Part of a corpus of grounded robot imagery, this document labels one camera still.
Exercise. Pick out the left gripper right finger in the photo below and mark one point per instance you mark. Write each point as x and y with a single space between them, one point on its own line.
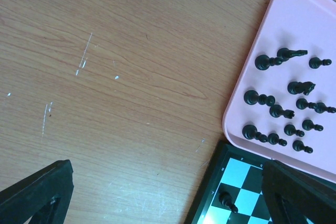
293 196

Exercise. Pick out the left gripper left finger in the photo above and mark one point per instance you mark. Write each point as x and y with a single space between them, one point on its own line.
42 197

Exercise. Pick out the black pawn on board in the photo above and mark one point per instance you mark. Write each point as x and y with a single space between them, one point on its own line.
226 201

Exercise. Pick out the black pawn tray bottom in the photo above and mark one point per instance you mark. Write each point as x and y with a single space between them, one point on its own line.
274 139

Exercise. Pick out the black and white chessboard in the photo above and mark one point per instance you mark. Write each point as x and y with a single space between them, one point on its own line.
239 173

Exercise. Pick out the black bishop tray bottom left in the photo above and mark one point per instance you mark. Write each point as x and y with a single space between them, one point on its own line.
250 132

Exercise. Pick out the black rook in tray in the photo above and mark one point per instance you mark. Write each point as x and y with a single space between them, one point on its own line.
277 111

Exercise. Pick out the pink plastic tray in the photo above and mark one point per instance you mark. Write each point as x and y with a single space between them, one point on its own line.
296 31

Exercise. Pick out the black knight in tray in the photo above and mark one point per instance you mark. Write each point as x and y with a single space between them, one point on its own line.
305 88

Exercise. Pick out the black bishop in tray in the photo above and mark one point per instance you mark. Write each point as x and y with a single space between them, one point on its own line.
263 62

